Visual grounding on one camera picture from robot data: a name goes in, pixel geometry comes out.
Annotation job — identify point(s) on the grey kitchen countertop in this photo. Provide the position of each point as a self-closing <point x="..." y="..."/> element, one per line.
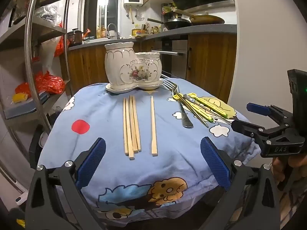
<point x="206" y="28"/>

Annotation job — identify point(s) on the golden frying pan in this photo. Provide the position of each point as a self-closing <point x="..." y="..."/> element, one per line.
<point x="206" y="19"/>

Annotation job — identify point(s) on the black wok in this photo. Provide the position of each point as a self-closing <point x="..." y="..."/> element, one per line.
<point x="178" y="24"/>

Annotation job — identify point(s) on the person's right hand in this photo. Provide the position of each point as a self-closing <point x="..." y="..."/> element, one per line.
<point x="279" y="172"/>

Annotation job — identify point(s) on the dark red pressure cooker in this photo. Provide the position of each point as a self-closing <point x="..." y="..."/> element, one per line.
<point x="74" y="38"/>

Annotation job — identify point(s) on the steel shelf rack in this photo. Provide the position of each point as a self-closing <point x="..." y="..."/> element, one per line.
<point x="32" y="60"/>

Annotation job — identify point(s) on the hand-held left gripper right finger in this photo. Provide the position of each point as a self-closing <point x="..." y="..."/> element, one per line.
<point x="214" y="163"/>

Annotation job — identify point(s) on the yellow oil bottle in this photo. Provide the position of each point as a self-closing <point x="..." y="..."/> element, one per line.
<point x="136" y="31"/>

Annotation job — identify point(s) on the row of condiment bottles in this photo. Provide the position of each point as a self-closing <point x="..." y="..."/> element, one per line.
<point x="156" y="30"/>

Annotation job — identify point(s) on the white plastic bag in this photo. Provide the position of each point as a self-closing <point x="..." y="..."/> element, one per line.
<point x="48" y="55"/>

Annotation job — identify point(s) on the clear plastic bag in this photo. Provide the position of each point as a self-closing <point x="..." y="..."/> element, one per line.
<point x="50" y="14"/>

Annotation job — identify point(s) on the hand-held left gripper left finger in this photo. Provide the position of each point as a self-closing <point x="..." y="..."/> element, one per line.
<point x="92" y="163"/>

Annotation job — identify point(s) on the metal fork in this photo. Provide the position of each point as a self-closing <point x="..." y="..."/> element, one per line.
<point x="185" y="118"/>
<point x="178" y="89"/>

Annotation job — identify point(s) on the wooden chopstick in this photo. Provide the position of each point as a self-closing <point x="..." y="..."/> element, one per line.
<point x="133" y="129"/>
<point x="130" y="146"/>
<point x="125" y="129"/>
<point x="153" y="129"/>
<point x="137" y="129"/>

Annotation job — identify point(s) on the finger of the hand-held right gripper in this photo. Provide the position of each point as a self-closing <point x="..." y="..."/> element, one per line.
<point x="242" y="127"/>
<point x="257" y="108"/>

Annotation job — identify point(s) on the yellow packet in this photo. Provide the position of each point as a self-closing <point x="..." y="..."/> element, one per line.
<point x="19" y="97"/>

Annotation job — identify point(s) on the blue cartoon printed cloth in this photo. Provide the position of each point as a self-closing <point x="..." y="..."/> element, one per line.
<point x="108" y="124"/>

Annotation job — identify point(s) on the built-in steel oven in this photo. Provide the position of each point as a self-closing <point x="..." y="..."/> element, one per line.
<point x="177" y="57"/>

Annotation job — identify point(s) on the amber bottle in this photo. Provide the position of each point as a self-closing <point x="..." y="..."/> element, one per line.
<point x="103" y="31"/>

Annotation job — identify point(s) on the steel kitchen faucet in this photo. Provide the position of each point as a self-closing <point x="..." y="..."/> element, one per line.
<point x="112" y="26"/>

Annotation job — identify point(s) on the wooden kitchen cabinets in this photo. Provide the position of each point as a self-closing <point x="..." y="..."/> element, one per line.
<point x="211" y="60"/>

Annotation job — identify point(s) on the person's right forearm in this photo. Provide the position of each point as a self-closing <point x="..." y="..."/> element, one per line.
<point x="296" y="208"/>

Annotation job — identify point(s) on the white floral ceramic utensil holder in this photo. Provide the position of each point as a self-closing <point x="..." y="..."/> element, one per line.
<point x="120" y="64"/>

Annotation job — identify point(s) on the red plastic bag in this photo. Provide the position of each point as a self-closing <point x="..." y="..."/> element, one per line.
<point x="22" y="88"/>
<point x="50" y="83"/>
<point x="60" y="46"/>

